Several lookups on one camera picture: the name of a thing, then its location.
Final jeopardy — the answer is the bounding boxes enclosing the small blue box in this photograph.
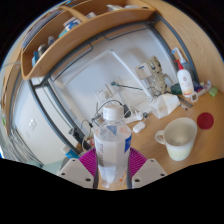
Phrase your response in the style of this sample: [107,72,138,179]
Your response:
[193,81,206,94]

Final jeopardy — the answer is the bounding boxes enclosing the brown tree figure toy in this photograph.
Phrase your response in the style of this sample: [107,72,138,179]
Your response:
[146,55,173,96]

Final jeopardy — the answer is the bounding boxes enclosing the blue white-nozzle rinse bottle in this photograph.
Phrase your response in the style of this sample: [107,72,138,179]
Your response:
[171,47,194,78]

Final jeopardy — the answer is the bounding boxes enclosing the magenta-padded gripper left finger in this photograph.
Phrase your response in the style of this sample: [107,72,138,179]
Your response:
[57,147,100,189]

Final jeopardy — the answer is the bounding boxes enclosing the green packet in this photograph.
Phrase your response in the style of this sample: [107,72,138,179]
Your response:
[208,86,219,98]

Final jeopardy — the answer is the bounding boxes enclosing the white earbuds case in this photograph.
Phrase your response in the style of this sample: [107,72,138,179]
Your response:
[132,121,147,134]

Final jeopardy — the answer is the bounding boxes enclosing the grey metal frame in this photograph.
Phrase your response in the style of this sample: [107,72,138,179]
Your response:
[8,13,201,164]

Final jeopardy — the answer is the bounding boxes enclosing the white power strip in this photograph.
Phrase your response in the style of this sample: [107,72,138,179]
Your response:
[124,111,144,124]

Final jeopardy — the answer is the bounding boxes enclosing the white red-pump lotion bottle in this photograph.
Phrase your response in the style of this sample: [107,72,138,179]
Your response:
[174,59,195,98]

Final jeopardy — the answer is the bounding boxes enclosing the black electric shaver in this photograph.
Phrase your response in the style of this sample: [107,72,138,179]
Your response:
[69,126,93,151]

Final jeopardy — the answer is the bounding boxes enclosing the black charger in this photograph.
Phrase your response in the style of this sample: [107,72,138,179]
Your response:
[122,103,132,118]

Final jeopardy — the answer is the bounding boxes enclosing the wooden shelf unit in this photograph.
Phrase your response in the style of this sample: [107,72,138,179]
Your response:
[20,0,158,81]

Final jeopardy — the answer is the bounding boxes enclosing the cream ceramic mug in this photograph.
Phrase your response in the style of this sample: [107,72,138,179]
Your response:
[154,117,198,162]

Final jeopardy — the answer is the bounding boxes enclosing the clear plastic water bottle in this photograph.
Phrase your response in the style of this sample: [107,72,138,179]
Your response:
[93,103,133,189]

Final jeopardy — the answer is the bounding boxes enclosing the white wall socket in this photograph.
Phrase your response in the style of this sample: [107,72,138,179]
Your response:
[96,87,113,101]

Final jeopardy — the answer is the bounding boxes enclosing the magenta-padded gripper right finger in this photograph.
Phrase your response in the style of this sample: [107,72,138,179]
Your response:
[126,147,168,189]

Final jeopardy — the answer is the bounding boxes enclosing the white light switch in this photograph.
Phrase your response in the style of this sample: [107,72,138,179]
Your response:
[28,118,38,131]

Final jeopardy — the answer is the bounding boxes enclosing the black cable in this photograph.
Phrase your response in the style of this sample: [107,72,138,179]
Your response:
[111,81,144,92]

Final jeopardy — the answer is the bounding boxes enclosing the white plastic bag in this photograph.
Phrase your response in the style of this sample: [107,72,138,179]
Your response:
[148,93,181,120]

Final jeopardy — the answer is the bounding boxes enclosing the flat round red coaster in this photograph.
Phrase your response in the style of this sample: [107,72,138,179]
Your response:
[196,112,215,131]

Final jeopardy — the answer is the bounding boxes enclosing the blue white-capped tube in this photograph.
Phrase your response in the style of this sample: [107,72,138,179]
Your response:
[61,146,80,160]

